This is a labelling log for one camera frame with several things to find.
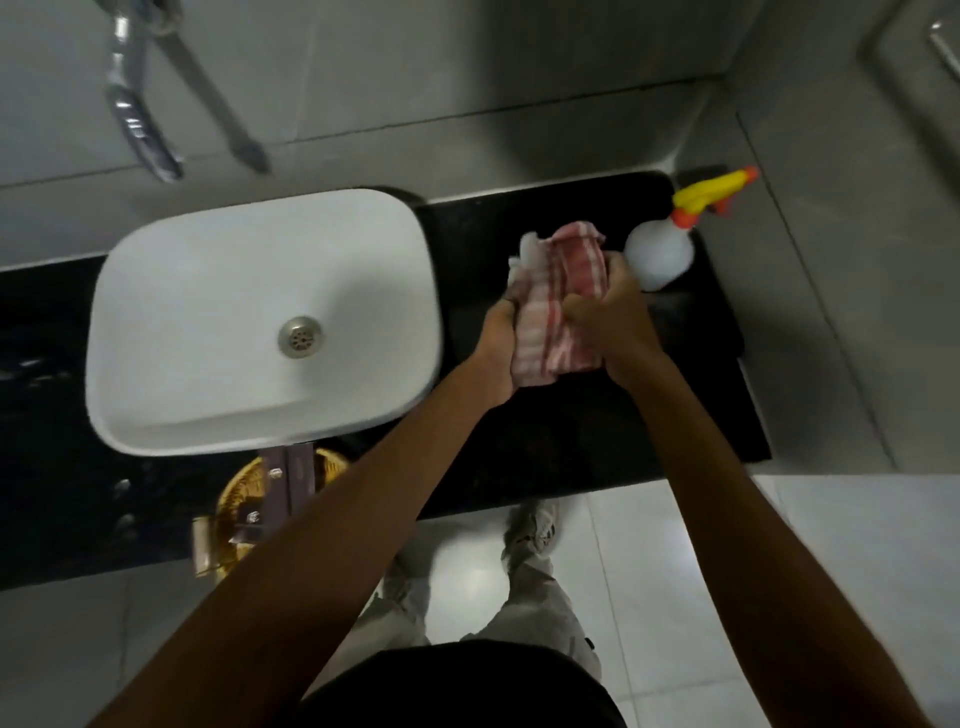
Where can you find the person's left hand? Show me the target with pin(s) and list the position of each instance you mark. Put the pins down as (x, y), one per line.
(496, 341)

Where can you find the person's right hand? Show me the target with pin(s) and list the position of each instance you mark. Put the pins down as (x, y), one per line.
(619, 315)

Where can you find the person's right fingers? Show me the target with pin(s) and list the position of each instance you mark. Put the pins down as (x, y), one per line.
(592, 300)

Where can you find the person's left fingers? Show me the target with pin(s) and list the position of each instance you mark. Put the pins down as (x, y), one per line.
(512, 309)

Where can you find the red striped white cloth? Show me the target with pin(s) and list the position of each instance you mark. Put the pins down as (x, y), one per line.
(555, 307)

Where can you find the person's right forearm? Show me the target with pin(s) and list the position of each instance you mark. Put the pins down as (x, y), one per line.
(757, 555)

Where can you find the person's left forearm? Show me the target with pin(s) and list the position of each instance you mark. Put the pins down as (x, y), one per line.
(300, 555)

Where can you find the white spray bottle yellow nozzle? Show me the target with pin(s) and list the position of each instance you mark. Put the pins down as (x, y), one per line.
(664, 244)

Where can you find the metal sink drain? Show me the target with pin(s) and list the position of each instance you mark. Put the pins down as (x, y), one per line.
(301, 337)

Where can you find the person's beige shoe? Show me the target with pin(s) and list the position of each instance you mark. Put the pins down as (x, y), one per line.
(534, 529)

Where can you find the white ceramic wash basin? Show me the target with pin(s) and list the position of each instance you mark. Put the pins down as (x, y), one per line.
(247, 315)

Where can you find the person's beige trousers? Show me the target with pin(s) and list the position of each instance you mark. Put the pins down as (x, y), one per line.
(517, 607)

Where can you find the yellow woven basket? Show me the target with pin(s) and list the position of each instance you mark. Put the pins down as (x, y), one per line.
(240, 502)

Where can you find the person's black shirt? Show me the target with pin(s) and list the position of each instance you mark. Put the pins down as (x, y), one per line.
(465, 686)

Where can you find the brown metal support bracket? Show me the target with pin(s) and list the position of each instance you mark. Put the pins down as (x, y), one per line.
(279, 487)

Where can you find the chrome wall faucet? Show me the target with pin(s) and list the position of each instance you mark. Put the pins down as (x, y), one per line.
(139, 112)

